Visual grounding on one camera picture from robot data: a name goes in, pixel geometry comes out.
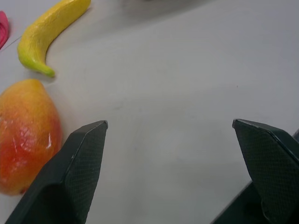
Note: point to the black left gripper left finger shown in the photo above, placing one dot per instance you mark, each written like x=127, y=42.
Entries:
x=70, y=177

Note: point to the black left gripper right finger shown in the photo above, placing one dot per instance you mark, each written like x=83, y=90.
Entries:
x=271, y=168

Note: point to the pink object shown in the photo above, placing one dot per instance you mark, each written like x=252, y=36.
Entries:
x=3, y=28

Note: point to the orange red mango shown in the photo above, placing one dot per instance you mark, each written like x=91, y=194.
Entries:
x=25, y=137

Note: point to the yellow banana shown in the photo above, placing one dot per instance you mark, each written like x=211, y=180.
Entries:
x=42, y=37

